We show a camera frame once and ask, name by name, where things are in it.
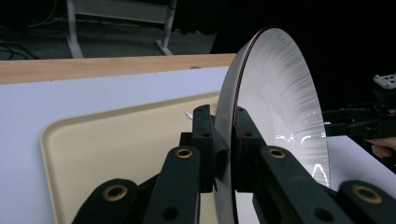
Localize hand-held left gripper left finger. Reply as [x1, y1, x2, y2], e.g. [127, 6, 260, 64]
[179, 104, 230, 194]

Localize beige plastic tray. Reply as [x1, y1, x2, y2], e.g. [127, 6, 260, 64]
[39, 91, 261, 224]

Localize black floor cables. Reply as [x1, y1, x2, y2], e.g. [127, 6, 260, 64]
[0, 18, 106, 62]

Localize white metal desk frame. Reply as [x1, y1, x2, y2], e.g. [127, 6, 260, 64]
[64, 0, 179, 60]

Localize white cover sheet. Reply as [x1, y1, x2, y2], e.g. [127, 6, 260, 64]
[0, 65, 396, 224]

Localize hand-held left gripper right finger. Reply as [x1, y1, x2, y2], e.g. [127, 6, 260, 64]
[232, 105, 269, 192]

